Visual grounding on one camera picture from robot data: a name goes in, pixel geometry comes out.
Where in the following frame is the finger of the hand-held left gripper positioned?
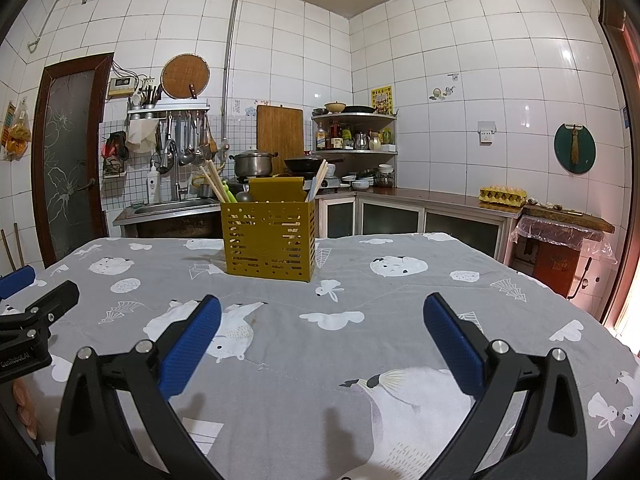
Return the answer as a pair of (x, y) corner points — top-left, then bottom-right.
(0, 280), (81, 333)
(0, 266), (37, 298)

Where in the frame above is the yellow egg carton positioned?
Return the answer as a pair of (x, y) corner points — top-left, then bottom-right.
(479, 186), (528, 207)

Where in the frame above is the white soap bottle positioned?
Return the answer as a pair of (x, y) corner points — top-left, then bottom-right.
(146, 160), (161, 203)

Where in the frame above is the steel sink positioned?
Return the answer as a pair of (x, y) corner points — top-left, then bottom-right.
(112, 197), (223, 226)

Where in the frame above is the round wooden board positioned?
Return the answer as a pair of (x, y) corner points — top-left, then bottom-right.
(161, 53), (210, 100)

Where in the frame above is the plastic-covered box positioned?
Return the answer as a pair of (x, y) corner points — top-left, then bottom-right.
(510, 215), (616, 298)

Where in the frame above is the steel pot with lid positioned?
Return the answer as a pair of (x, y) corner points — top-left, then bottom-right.
(229, 148), (278, 178)

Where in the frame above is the gas stove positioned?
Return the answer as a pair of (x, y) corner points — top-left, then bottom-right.
(235, 174), (352, 194)

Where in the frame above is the wooden cutting board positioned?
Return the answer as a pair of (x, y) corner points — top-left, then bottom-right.
(256, 105), (305, 176)

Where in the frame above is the person's left hand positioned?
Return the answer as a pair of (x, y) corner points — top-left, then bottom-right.
(12, 377), (41, 441)

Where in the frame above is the metal faucet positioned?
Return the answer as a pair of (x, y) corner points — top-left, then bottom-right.
(172, 142), (190, 201)

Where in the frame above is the yellow slotted utensil holder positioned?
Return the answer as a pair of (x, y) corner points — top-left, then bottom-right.
(220, 176), (317, 283)

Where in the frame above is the metal wall utensil rack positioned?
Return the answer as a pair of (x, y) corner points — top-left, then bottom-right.
(126, 101), (211, 121)

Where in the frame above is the metal corner shelf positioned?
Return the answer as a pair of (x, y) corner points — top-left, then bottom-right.
(311, 111), (399, 156)

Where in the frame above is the green round wall board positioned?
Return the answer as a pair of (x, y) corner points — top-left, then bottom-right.
(553, 123), (597, 175)

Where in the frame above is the white electrical box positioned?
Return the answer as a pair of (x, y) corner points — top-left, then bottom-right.
(107, 76), (138, 100)

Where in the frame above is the leaning wooden stick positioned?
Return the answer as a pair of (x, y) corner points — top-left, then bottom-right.
(12, 222), (27, 268)
(0, 229), (15, 272)

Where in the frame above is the grey wall pipe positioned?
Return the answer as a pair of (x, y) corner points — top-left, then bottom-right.
(222, 0), (241, 151)

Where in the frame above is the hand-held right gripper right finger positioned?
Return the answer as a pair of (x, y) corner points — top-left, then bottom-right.
(422, 292), (588, 480)

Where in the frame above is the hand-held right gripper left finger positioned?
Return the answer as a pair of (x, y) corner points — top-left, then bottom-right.
(54, 294), (223, 480)

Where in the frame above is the brown-framed glass door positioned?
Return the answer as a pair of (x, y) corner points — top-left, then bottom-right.
(31, 52), (115, 268)

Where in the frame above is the white hanging cloth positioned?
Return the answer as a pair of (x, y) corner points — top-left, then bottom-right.
(125, 119), (160, 154)

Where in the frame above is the black wok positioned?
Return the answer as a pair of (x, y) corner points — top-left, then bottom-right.
(284, 156), (346, 173)

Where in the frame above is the grey animal-print tablecloth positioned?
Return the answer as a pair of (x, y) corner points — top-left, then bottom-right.
(0, 232), (640, 480)

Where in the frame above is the yellow wall poster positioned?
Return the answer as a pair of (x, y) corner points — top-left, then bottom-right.
(371, 85), (393, 114)

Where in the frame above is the orange plastic bag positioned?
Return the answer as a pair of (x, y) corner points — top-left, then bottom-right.
(2, 100), (32, 161)

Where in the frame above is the thick wooden chopping block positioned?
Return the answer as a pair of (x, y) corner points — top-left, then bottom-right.
(522, 204), (615, 233)

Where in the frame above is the row of condiment bottles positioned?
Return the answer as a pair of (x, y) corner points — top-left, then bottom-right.
(315, 122), (396, 152)

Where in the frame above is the wire wall basket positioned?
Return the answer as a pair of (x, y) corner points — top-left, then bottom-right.
(101, 131), (128, 179)

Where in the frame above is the stack of white bowls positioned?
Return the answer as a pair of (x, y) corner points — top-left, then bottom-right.
(340, 172), (376, 191)

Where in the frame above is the counter cabinet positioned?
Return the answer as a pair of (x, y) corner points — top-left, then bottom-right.
(317, 187), (523, 263)

